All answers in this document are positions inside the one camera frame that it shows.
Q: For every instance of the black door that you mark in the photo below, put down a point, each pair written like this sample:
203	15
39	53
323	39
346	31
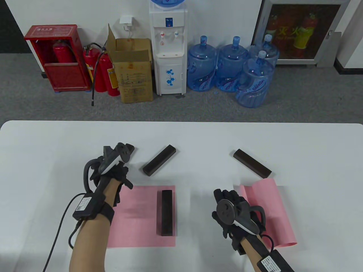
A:
11	25

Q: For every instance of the grey white tracking controller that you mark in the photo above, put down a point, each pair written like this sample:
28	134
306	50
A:
114	160
227	211

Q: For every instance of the red fire extinguisher cabinet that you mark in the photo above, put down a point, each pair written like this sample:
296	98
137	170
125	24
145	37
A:
66	76

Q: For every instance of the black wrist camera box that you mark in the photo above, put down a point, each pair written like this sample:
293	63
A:
88	206
273	262

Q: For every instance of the person's left hand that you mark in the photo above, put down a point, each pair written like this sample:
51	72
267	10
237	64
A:
116	175

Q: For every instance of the person's right forearm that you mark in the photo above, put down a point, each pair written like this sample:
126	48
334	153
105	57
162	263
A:
255	249

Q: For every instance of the person's right hand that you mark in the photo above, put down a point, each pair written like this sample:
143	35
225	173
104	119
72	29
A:
227	195

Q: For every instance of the white water dispenser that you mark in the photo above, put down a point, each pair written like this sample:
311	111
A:
169	56

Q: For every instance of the white wall socket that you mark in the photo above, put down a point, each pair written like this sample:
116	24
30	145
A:
126	21

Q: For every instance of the open cardboard box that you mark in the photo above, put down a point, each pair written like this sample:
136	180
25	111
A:
134	79

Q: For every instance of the red fire extinguisher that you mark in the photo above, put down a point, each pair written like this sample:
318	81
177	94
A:
112	76
63	53
97	79

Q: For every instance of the blue water jug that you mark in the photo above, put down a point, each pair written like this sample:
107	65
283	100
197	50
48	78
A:
231	68
253	85
268	49
167	3
201	68

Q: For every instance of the pink paper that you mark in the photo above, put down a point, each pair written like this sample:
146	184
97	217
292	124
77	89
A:
278	221
136	218

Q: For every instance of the person's left forearm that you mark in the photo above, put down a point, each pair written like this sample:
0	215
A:
90	243

